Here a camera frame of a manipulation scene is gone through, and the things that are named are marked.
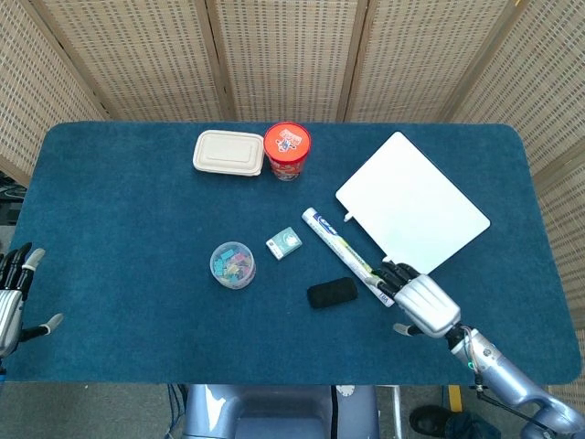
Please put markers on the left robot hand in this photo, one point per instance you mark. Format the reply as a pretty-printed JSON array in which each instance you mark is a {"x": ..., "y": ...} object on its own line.
[{"x": 11, "y": 297}]

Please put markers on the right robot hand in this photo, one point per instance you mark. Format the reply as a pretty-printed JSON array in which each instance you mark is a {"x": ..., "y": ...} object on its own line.
[{"x": 427, "y": 302}]

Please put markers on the black eraser block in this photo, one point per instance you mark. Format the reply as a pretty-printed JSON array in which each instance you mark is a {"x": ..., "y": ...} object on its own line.
[{"x": 332, "y": 292}]

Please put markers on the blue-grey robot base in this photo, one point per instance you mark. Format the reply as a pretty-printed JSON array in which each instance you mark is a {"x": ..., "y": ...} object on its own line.
[{"x": 274, "y": 411}]

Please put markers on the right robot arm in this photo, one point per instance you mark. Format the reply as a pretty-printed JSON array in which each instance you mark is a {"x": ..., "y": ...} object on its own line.
[{"x": 512, "y": 384}]

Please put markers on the white rectangular board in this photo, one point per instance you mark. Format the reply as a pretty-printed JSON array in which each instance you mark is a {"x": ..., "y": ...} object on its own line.
[{"x": 411, "y": 203}]

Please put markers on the small teal-white box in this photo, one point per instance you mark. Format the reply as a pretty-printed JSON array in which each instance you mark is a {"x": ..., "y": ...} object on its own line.
[{"x": 283, "y": 243}]

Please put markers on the long white wrap roll box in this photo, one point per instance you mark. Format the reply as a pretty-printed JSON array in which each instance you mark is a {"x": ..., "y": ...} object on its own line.
[{"x": 343, "y": 249}]

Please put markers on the black shoe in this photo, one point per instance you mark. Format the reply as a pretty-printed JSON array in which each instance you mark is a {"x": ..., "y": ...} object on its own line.
[{"x": 432, "y": 419}]

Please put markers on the blue table mat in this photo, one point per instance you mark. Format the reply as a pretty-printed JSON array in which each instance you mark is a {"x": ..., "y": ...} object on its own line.
[{"x": 183, "y": 274}]

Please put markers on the clear jar of colourful clips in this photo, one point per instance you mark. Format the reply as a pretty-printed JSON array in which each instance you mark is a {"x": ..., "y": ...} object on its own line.
[{"x": 232, "y": 265}]

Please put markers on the red lidded snack cup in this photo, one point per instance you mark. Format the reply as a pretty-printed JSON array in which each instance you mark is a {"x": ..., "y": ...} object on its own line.
[{"x": 287, "y": 151}]

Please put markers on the beige lidded food container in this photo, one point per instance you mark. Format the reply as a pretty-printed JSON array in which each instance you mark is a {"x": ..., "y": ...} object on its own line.
[{"x": 228, "y": 152}]

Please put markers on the woven bamboo folding screen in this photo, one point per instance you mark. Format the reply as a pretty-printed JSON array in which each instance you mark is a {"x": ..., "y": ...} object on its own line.
[{"x": 292, "y": 59}]

